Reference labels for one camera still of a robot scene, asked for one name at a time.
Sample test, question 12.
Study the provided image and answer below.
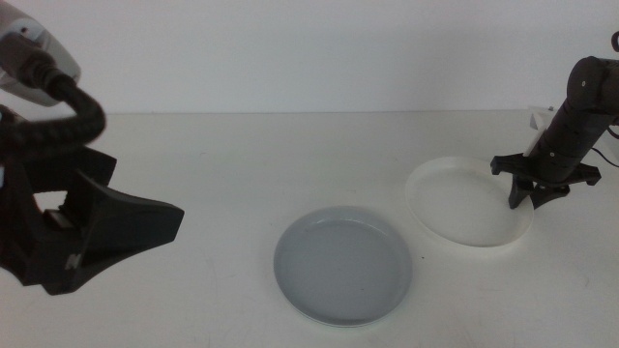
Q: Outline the thin black wire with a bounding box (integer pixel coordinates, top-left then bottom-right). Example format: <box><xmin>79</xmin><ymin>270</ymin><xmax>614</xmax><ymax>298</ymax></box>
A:
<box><xmin>590</xmin><ymin>124</ymin><xmax>619</xmax><ymax>169</ymax></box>

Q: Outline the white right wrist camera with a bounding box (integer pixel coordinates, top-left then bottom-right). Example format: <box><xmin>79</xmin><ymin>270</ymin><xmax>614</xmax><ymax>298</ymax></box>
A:
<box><xmin>523</xmin><ymin>105</ymin><xmax>557</xmax><ymax>159</ymax></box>

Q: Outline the white shallow bowl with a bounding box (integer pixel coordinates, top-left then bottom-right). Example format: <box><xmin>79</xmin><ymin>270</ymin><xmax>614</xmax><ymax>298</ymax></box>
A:
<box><xmin>404</xmin><ymin>155</ymin><xmax>535</xmax><ymax>248</ymax></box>

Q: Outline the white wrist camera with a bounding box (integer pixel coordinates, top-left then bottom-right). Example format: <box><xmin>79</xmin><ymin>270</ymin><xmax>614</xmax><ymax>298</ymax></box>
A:
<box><xmin>0</xmin><ymin>0</ymin><xmax>82</xmax><ymax>108</ymax></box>
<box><xmin>523</xmin><ymin>105</ymin><xmax>557</xmax><ymax>159</ymax></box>

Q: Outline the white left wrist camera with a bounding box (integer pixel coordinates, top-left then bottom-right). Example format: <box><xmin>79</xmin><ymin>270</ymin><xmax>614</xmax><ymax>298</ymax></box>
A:
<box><xmin>0</xmin><ymin>0</ymin><xmax>82</xmax><ymax>108</ymax></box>

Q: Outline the grey shallow bowl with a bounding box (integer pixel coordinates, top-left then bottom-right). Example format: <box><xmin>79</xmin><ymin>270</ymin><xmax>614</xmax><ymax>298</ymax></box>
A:
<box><xmin>273</xmin><ymin>205</ymin><xmax>414</xmax><ymax>326</ymax></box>

